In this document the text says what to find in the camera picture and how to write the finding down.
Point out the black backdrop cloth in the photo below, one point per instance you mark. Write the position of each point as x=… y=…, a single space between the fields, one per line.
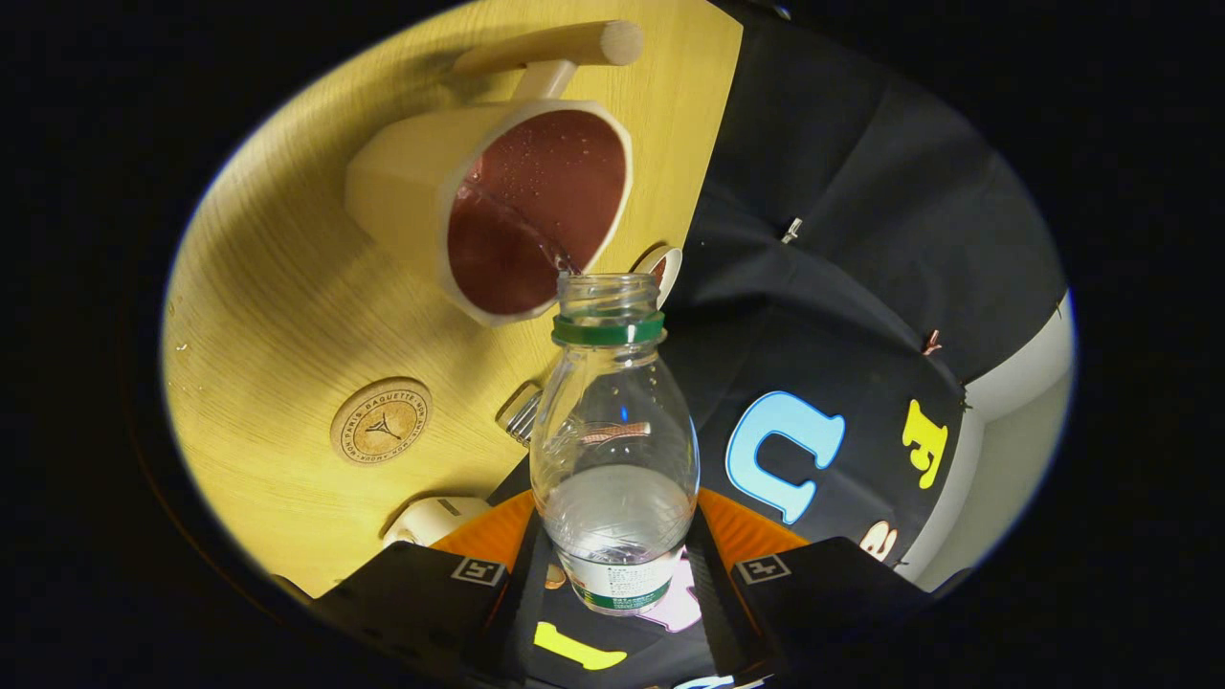
x=842 y=191

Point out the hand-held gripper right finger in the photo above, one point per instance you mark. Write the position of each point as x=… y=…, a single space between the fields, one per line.
x=718 y=612

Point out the copper clip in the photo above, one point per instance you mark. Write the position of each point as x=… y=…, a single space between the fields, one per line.
x=932 y=342

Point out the white toaster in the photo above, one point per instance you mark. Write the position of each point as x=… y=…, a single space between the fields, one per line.
x=435 y=517

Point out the wooden table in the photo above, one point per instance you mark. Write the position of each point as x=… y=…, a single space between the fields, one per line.
x=268 y=316

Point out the white round plate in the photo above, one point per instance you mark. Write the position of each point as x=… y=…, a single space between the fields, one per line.
x=672 y=268

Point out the white clip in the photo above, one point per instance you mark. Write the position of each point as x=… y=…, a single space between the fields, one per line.
x=792 y=230

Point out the clear plastic juice bottle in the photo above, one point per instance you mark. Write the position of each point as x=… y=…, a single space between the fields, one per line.
x=612 y=526

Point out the round cork coaster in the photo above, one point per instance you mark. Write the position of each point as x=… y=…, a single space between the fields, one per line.
x=381 y=423

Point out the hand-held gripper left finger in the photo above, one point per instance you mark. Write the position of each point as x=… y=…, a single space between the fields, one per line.
x=522 y=612

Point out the red striped straw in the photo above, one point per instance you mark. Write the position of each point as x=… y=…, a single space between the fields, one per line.
x=612 y=433

